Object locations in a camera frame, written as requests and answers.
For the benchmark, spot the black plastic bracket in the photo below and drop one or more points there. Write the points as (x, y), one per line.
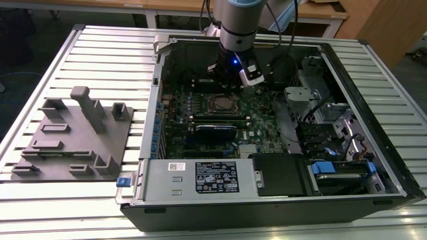
(317, 137)

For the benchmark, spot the wooden desk grey frame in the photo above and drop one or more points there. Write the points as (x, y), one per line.
(84, 3)

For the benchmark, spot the grey parts rack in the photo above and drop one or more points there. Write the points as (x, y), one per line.
(77, 140)

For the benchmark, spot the silver CPU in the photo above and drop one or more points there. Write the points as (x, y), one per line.
(224, 103)

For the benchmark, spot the silver power supply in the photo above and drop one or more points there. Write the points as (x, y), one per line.
(161, 180)

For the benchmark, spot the hard disk in blue carrier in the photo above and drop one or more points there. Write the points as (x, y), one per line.
(324, 168)

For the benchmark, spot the wooden desk white legs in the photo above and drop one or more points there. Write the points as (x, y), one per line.
(321, 13)

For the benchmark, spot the small white sticker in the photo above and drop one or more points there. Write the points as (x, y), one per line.
(177, 166)

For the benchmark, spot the green motherboard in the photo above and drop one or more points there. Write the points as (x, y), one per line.
(264, 125)

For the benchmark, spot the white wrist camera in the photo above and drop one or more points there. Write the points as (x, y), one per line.
(254, 73)

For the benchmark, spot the black power supply label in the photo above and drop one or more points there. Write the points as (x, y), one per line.
(217, 177)

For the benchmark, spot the metal drive cage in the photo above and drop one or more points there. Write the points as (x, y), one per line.
(314, 72)

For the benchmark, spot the small silver heatsink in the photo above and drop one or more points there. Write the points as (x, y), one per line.
(250, 148)

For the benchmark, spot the blue case latch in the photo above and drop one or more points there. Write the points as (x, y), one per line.
(124, 182)

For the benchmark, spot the wooden cabinet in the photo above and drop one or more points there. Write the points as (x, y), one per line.
(384, 25)

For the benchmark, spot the silver metal bracket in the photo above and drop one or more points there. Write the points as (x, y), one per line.
(298, 96)

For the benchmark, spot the black graphics card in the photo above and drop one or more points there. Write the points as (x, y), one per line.
(217, 135)

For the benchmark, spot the CPU socket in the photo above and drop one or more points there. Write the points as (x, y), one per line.
(210, 113)

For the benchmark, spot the black PC case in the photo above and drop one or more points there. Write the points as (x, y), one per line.
(234, 217)

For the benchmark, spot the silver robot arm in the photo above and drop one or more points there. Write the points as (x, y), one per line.
(237, 25)

